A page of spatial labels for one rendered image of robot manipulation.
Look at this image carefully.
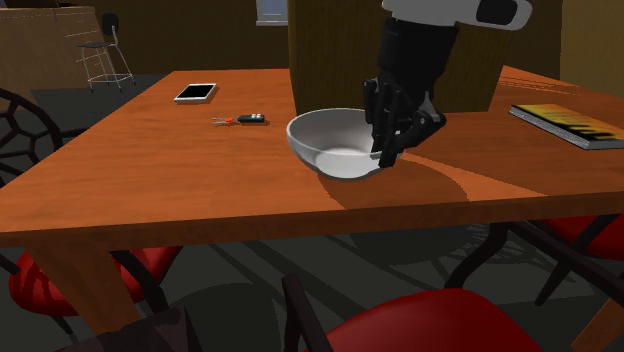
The metal wire stool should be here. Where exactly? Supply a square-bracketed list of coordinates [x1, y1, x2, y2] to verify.
[76, 12, 137, 94]

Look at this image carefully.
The red chair with dark frame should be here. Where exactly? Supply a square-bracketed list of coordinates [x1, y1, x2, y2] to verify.
[0, 245, 183, 338]
[281, 272, 558, 352]
[443, 214, 624, 309]

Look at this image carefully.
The brown wooden table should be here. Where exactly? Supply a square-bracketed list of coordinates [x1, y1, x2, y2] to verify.
[0, 65, 624, 352]

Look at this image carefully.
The black lattice chair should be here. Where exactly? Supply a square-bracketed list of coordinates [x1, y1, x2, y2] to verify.
[0, 87, 89, 189]

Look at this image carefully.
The yellow and black book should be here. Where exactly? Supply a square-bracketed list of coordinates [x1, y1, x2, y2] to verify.
[509, 103, 624, 151]

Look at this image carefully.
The white bowl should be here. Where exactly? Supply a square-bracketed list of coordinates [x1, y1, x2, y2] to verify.
[285, 108, 406, 182]

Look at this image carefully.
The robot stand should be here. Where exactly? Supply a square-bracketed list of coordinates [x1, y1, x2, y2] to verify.
[287, 0, 517, 116]

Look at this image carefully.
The window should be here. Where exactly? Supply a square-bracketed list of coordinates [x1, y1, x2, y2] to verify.
[255, 0, 289, 27]

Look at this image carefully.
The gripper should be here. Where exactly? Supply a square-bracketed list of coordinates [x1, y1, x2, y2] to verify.
[362, 17, 460, 170]

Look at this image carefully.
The white tablet with black screen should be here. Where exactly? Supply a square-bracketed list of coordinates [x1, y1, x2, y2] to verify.
[173, 82, 219, 105]

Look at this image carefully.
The black car key with ring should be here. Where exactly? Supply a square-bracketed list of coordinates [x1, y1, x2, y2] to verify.
[211, 112, 266, 127]

